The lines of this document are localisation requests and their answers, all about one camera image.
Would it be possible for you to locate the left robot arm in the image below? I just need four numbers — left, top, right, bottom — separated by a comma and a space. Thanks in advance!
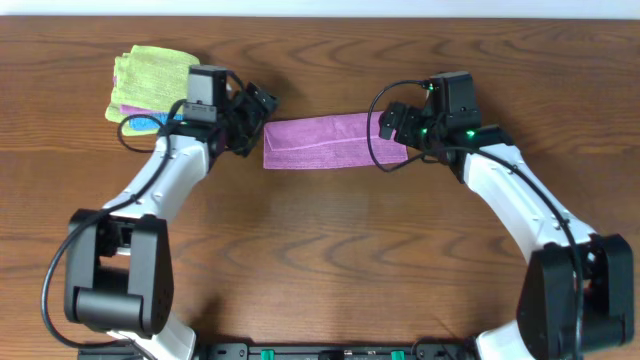
41, 65, 279, 360

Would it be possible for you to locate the green folded cloth on top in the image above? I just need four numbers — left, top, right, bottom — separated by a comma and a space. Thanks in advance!
111, 45, 200, 110

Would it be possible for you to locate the light green bottom folded cloth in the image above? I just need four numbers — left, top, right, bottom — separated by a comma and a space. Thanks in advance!
105, 52, 173, 123

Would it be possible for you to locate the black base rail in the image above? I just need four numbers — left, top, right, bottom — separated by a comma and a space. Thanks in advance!
77, 341, 481, 360

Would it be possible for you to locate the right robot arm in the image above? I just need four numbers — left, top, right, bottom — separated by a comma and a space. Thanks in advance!
378, 71, 635, 359

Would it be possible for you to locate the blue folded cloth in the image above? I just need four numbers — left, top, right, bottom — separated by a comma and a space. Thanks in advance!
129, 113, 168, 132

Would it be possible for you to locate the purple microfibre cloth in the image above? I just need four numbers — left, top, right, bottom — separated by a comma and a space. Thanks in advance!
263, 112, 408, 170

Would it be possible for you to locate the pink folded cloth in stack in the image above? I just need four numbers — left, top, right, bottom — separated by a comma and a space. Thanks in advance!
111, 76, 187, 114

